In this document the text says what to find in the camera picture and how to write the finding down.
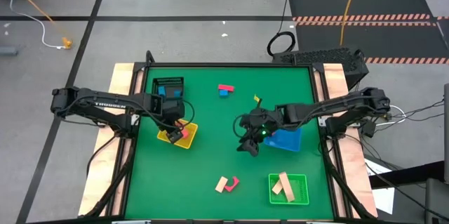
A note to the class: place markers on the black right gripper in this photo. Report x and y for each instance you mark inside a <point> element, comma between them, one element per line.
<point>259,122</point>

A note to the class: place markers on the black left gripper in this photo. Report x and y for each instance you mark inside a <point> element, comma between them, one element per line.
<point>173,110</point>

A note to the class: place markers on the yellow plastic basket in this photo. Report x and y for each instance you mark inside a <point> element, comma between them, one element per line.
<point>187,142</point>

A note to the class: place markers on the blue plastic basket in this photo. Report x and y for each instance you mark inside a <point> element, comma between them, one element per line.
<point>286,140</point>

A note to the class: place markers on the blue rectangular block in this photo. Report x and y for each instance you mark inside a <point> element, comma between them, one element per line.
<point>161,91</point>

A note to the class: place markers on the long natural wood block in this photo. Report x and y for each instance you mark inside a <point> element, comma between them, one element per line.
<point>287,187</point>

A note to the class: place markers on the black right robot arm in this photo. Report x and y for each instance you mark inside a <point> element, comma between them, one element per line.
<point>333,106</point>

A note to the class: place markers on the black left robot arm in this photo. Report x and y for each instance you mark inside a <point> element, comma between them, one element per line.
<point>105,104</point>

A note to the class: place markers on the red arch block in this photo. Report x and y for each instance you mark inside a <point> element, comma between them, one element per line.
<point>235,183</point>

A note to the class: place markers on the green table mat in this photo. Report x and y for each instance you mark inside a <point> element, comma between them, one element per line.
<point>196,168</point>

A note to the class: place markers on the small yellow block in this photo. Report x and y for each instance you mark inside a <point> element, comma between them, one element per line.
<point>256,98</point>

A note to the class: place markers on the black plastic basket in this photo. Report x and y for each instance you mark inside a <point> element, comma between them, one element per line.
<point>168,81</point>

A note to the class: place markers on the small blue block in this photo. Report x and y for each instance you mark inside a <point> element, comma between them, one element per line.
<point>223,93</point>

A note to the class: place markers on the long red block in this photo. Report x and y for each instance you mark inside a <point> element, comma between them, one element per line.
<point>226,87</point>

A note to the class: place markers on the green plastic basket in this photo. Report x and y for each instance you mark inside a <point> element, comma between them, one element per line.
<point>300,196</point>

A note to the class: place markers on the black perforated computer case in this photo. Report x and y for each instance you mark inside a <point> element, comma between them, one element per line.
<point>322,57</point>

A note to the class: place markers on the black power adapter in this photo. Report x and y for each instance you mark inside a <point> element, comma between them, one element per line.
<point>368,128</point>

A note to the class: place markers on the white paper sheet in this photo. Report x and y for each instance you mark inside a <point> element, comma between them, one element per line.
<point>384,199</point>

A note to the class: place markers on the black beam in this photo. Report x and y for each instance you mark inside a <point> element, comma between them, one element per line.
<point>407,175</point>

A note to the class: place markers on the black floor mat striped edge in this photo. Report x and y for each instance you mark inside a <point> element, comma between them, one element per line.
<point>358,3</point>
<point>368,38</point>

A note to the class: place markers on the grey flat object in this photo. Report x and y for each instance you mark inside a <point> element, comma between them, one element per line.
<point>7,51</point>

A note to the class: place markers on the dark grey box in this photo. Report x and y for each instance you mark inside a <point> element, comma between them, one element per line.
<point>436,199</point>

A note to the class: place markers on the black aluminium table frame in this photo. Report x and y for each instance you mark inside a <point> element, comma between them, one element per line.
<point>228,64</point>

